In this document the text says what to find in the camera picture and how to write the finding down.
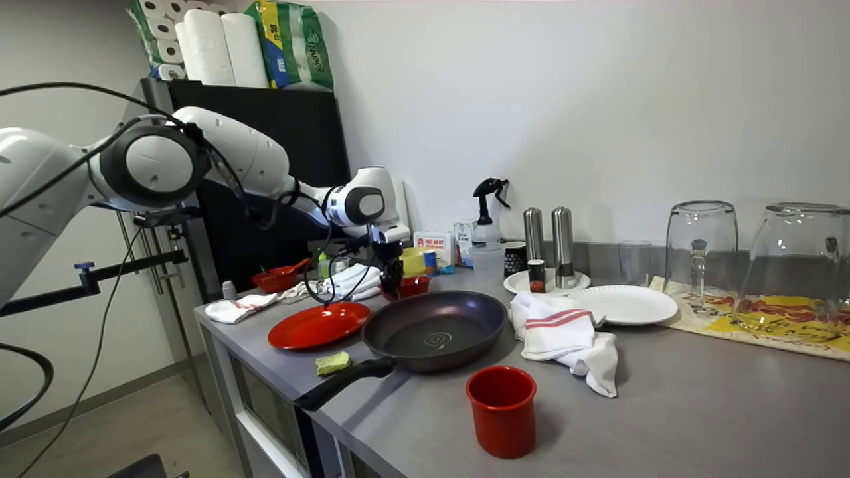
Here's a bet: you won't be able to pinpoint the crumpled white cloth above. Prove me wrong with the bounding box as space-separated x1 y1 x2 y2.
203 279 318 325

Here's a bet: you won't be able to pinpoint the green packaged goods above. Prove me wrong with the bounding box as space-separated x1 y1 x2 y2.
245 0 338 93

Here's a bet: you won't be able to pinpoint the black frying pan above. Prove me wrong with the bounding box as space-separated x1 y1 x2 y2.
293 289 514 413

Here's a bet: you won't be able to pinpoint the large white plate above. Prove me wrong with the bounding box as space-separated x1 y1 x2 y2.
567 280 684 328

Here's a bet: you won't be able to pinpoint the small white printed box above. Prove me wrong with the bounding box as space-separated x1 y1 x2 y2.
449 219 479 264

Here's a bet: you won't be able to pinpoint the small white plate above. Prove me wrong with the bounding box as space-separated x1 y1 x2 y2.
503 268 592 297

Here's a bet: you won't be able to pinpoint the black floor object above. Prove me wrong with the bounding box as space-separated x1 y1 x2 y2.
105 451 171 478

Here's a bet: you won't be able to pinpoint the red bowl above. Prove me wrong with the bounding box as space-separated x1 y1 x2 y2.
380 274 435 304

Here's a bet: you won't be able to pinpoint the pack of paper towels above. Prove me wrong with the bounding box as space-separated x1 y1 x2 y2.
172 8 271 90

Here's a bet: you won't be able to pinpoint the yellow-green sponge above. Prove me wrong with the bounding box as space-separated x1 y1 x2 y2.
314 347 357 378

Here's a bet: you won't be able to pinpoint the small green bottle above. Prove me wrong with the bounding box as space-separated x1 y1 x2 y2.
314 244 338 280

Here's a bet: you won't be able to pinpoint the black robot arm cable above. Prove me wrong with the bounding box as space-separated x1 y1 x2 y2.
0 78 382 434

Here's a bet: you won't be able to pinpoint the white towel with blue stripes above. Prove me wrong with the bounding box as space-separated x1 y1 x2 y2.
318 260 393 301

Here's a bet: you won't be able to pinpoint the white towel with red stripe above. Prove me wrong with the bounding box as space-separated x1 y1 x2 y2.
507 289 621 400

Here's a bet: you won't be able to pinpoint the thin black cable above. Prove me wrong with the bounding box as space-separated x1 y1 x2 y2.
14 219 150 478

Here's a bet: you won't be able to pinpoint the grey metal stand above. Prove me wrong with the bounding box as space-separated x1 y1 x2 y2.
115 210 223 356

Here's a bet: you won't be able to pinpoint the toilet paper pack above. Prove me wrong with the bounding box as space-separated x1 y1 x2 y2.
126 0 191 85

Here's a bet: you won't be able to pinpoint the grey counter cabinet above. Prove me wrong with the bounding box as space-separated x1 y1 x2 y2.
195 319 393 478

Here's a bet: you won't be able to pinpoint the steel shaker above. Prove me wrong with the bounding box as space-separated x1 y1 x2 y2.
522 205 547 264
550 205 579 286

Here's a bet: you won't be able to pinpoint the upturned clear wine glass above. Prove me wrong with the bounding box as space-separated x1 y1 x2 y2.
661 199 745 319

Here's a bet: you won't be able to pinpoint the red plate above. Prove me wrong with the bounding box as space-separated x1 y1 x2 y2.
267 299 376 352

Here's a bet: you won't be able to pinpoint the white first aid kit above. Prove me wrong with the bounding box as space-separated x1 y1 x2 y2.
413 227 461 268

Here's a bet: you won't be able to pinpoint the yellow-green bowl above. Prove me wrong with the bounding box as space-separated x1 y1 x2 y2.
399 244 431 279

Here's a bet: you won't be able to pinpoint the black boom with blue clamp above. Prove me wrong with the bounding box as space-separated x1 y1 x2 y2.
0 247 191 319

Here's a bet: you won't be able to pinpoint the grey tray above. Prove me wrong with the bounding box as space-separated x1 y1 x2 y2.
307 232 380 268

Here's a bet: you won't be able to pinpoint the red cup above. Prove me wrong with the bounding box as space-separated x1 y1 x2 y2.
466 363 540 462

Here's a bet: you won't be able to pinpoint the spray bottle with black nozzle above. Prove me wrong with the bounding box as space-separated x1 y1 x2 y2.
469 175 514 268

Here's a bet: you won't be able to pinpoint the yellow patterned placemat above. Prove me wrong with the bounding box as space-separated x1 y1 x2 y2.
649 274 850 363

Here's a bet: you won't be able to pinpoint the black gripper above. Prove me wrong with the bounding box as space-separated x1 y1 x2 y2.
370 239 410 299

